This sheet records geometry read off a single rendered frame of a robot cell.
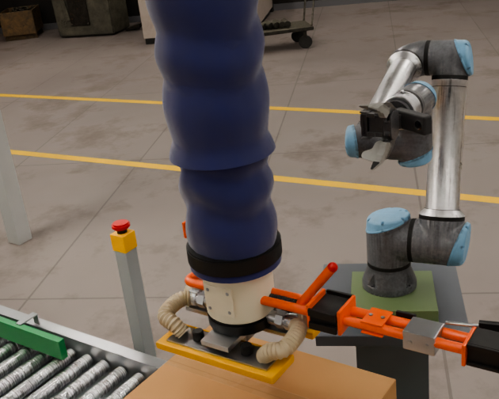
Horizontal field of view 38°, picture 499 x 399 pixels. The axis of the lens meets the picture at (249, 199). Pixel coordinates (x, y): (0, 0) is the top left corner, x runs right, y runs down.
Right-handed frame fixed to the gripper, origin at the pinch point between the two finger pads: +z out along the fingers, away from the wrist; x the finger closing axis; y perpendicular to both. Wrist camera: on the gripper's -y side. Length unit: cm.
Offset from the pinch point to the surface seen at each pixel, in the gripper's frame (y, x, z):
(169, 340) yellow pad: 40, -44, 35
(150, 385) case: 52, -63, 32
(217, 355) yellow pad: 26, -44, 35
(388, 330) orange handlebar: -13.1, -33.0, 24.8
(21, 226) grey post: 339, -145, -147
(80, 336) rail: 134, -98, -13
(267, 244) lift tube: 16.2, -18.5, 23.5
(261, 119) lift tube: 15.0, 10.5, 22.3
